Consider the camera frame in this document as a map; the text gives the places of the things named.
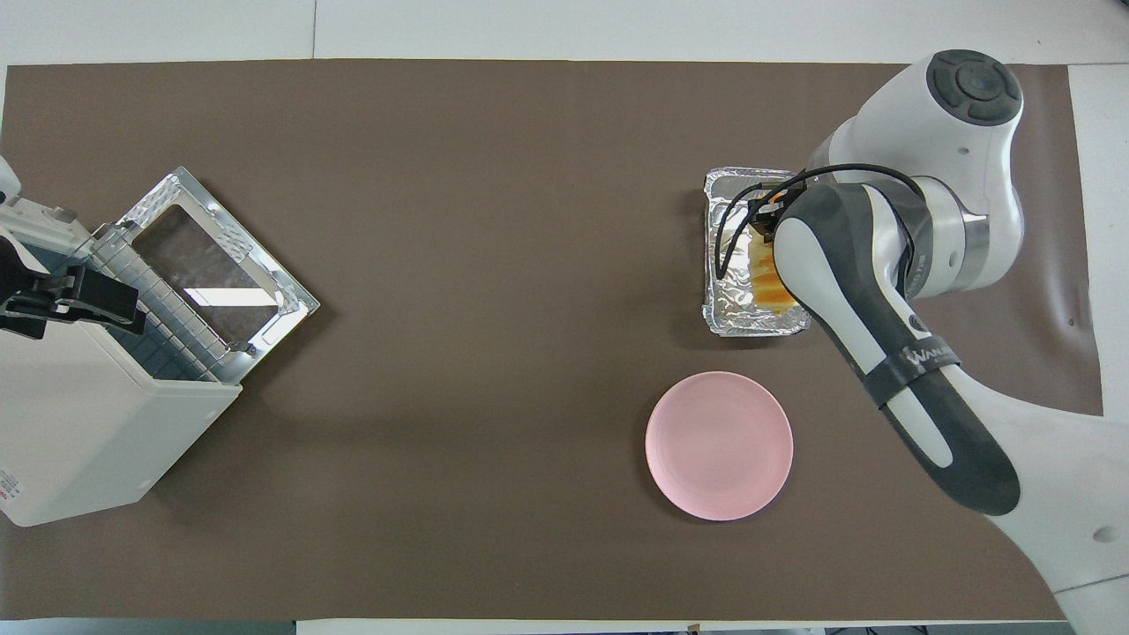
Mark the aluminium foil tray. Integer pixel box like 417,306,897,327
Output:
703,168,812,338

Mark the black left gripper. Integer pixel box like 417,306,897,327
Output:
0,236,147,341

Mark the chrome glass oven door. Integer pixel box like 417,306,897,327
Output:
117,166,321,386

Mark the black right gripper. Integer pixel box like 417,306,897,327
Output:
748,181,808,245

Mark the metal wire oven rack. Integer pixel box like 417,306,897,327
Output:
88,225,244,385

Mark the golden twisted bread loaf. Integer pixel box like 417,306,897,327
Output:
750,238,800,311

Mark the white toaster oven body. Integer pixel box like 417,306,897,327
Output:
0,196,243,528

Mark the pink round plate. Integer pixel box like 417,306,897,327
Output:
646,371,794,521

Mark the brown table mat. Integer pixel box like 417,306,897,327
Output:
0,59,1103,621

